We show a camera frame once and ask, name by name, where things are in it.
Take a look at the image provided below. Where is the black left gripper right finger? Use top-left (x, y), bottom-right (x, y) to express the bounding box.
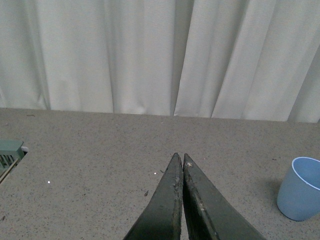
top-left (183, 154), bottom-right (265, 240)

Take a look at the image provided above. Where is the white pleated curtain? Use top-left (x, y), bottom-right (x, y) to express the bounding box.
top-left (0, 0), bottom-right (320, 123)

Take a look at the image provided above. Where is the green slotted box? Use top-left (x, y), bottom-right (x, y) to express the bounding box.
top-left (0, 139), bottom-right (29, 183)

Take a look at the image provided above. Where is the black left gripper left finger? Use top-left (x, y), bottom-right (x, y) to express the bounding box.
top-left (124, 153), bottom-right (184, 240)

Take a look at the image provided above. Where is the blue plastic cup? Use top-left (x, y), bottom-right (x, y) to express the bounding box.
top-left (276, 157), bottom-right (320, 222)

